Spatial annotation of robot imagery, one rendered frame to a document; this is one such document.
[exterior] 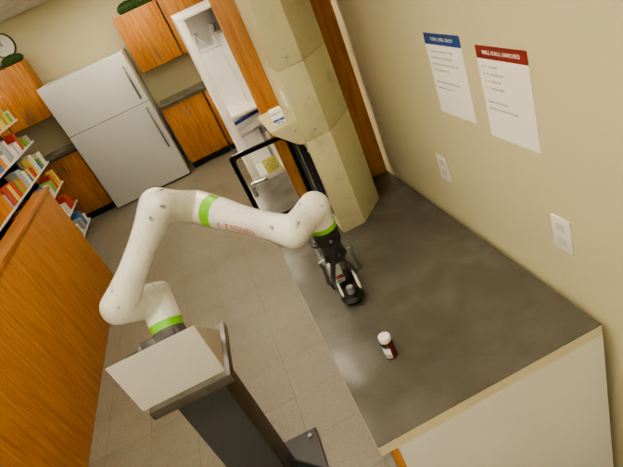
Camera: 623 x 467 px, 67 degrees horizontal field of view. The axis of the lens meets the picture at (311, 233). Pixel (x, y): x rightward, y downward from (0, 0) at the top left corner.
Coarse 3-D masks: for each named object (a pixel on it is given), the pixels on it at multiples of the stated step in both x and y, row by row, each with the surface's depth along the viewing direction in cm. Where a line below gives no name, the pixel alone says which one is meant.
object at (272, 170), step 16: (272, 144) 222; (240, 160) 223; (256, 160) 225; (272, 160) 226; (288, 160) 227; (256, 176) 228; (272, 176) 230; (288, 176) 231; (272, 192) 234; (288, 192) 235; (304, 192) 237; (272, 208) 238; (288, 208) 240
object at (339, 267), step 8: (312, 240) 178; (320, 248) 173; (320, 256) 177; (328, 264) 178; (336, 264) 178; (344, 264) 180; (328, 272) 181; (336, 272) 179; (344, 272) 181; (344, 280) 182
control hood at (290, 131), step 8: (264, 120) 205; (272, 120) 201; (288, 120) 192; (296, 120) 188; (272, 128) 192; (280, 128) 188; (288, 128) 188; (296, 128) 189; (280, 136) 189; (288, 136) 190; (296, 136) 191
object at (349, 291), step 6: (348, 288) 172; (354, 288) 175; (360, 288) 174; (348, 294) 174; (354, 294) 173; (360, 294) 172; (342, 300) 174; (348, 300) 172; (354, 300) 171; (360, 300) 173
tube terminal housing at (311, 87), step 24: (288, 72) 179; (312, 72) 184; (288, 96) 183; (312, 96) 186; (336, 96) 198; (312, 120) 190; (336, 120) 198; (312, 144) 194; (336, 144) 197; (360, 144) 215; (336, 168) 202; (360, 168) 214; (336, 192) 206; (360, 192) 214; (336, 216) 215; (360, 216) 215
